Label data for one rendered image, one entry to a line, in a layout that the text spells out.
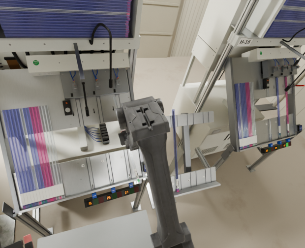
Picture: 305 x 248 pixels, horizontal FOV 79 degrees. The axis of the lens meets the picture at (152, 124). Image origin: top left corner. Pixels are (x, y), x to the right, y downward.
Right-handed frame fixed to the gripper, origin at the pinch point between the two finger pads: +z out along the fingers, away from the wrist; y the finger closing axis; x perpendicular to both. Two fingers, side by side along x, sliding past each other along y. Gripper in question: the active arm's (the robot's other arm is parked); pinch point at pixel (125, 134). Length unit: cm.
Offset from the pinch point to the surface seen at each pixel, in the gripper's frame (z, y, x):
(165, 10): 175, -152, -132
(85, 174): 8.8, 26.5, 16.9
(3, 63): 24, 47, -53
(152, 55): 230, -139, -77
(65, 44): -1, 15, -50
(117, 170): 8.2, 9.0, 21.7
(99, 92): 4.5, 6.1, -25.3
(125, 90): 4.1, -7.8, -23.0
